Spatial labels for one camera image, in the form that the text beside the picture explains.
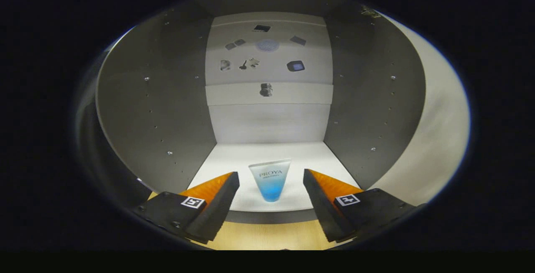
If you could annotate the blue cosmetic tube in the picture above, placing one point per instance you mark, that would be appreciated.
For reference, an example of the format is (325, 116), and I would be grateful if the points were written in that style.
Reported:
(270, 185)

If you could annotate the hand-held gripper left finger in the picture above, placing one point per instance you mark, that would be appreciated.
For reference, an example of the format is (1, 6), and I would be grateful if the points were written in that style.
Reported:
(217, 212)

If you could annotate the grey cabinet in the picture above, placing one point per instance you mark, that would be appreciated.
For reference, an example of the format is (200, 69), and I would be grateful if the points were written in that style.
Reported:
(167, 97)

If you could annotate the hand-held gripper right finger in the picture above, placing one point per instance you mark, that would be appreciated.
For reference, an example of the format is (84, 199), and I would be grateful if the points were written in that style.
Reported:
(324, 208)

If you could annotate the white cabinet shelf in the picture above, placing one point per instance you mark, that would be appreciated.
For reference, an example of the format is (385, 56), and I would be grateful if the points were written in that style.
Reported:
(301, 94)

